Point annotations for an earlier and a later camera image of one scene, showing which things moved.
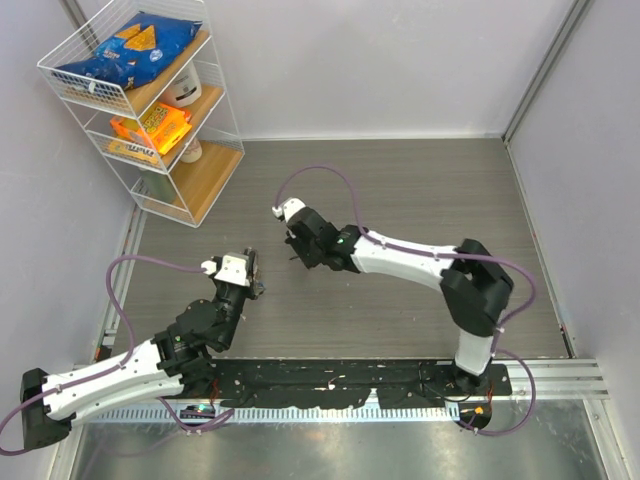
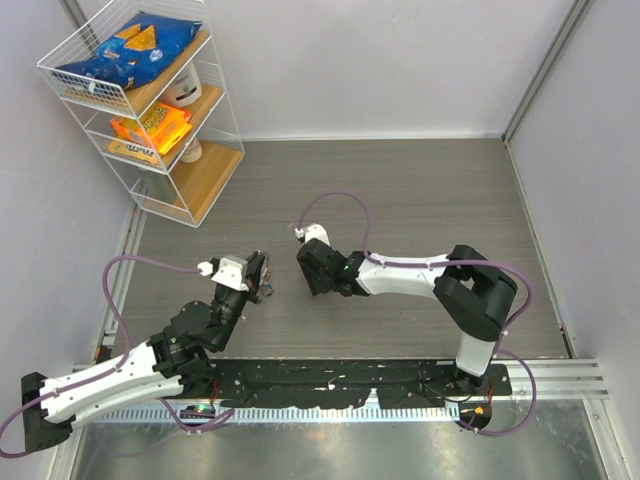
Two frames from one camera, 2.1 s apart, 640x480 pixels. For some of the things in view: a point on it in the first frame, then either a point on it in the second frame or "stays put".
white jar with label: x=186 y=89 stays put
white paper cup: x=194 y=152 stays put
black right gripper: x=297 y=241 -> x=316 y=286
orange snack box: x=158 y=126 stays put
